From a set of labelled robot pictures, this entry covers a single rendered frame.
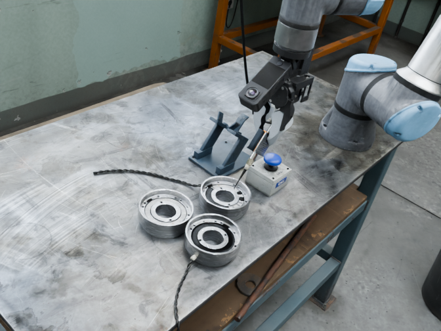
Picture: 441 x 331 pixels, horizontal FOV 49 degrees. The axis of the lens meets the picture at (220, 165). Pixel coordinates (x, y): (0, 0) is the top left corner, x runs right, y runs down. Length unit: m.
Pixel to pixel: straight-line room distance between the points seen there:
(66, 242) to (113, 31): 2.02
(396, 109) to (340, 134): 0.20
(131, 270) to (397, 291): 1.48
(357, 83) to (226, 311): 0.63
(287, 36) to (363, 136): 0.49
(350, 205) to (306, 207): 0.49
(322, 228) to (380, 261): 0.86
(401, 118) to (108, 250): 0.68
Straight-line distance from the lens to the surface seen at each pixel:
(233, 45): 3.21
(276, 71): 0.92
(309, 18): 0.89
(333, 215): 1.49
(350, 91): 1.26
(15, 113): 2.67
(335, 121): 1.30
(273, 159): 1.06
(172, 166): 1.10
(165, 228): 0.90
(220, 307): 1.16
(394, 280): 2.22
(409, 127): 1.17
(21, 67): 2.57
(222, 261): 0.88
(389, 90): 1.18
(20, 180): 1.06
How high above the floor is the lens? 1.46
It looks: 36 degrees down
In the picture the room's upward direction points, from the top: 11 degrees clockwise
